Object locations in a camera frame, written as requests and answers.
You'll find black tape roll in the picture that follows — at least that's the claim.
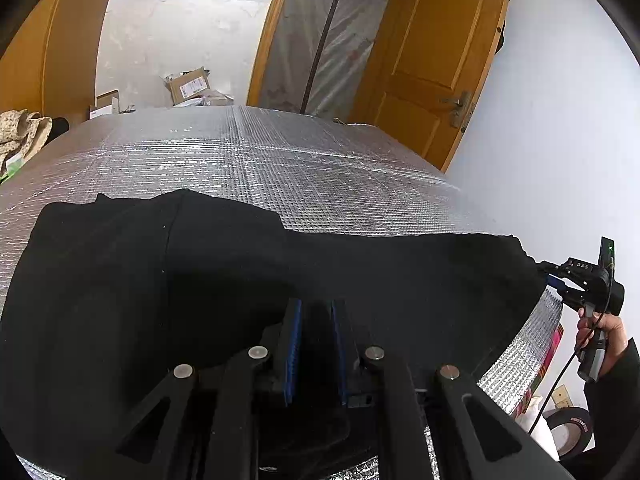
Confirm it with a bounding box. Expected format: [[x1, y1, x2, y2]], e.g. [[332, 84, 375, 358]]
[[542, 404, 597, 459]]

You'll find wooden door frame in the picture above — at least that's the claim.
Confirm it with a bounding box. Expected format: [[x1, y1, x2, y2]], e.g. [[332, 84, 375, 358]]
[[247, 0, 301, 109]]

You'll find metal door handle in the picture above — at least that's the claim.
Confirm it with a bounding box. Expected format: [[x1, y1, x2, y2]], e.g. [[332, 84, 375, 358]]
[[439, 90, 476, 134]]

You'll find green packet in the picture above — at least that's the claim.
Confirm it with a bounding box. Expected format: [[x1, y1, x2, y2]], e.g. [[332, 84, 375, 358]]
[[0, 157, 24, 184]]

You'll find small white box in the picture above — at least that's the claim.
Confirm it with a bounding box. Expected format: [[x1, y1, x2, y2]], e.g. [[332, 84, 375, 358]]
[[88, 90, 121, 121]]

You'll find brown cardboard box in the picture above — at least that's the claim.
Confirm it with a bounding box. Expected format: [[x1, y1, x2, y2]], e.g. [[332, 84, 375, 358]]
[[164, 66, 211, 107]]

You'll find wooden wardrobe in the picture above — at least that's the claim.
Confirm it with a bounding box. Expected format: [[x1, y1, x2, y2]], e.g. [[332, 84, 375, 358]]
[[0, 0, 124, 127]]

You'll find wooden door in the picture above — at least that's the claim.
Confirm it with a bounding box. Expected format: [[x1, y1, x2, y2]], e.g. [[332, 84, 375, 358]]
[[350, 0, 516, 174]]

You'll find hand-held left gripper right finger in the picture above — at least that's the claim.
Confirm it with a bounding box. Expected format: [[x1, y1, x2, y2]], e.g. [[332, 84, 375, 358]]
[[330, 298, 576, 480]]

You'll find clear plastic door curtain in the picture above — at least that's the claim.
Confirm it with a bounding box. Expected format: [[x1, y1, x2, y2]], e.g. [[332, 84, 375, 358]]
[[260, 0, 399, 124]]

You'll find pink printed packet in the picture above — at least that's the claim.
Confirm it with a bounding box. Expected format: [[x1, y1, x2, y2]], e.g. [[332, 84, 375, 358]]
[[529, 323, 565, 394]]

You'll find grey parcel bag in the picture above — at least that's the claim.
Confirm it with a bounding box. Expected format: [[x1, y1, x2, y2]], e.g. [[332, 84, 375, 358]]
[[198, 89, 235, 107]]

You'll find white bag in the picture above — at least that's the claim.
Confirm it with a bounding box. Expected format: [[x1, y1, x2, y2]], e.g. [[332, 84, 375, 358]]
[[514, 392, 561, 462]]

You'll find beige floral cloth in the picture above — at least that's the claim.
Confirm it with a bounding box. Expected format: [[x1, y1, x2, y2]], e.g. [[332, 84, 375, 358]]
[[0, 110, 55, 176]]

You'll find black garment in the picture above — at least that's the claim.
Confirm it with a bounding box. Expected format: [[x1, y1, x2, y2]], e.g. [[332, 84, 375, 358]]
[[0, 189, 549, 480]]

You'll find person's right hand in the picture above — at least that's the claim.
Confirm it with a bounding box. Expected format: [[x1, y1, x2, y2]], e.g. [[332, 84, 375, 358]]
[[575, 306, 630, 377]]

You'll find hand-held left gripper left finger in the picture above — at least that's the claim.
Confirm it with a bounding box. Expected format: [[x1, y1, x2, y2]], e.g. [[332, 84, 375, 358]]
[[65, 297, 304, 480]]

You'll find person's right forearm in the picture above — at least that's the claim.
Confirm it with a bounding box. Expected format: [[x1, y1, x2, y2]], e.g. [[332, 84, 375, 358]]
[[570, 337, 640, 480]]

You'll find black cable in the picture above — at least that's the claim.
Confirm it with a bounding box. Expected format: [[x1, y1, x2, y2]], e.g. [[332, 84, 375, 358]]
[[526, 270, 614, 436]]

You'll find silver foil mat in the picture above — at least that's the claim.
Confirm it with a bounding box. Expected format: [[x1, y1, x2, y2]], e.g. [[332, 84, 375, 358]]
[[0, 105, 564, 480]]

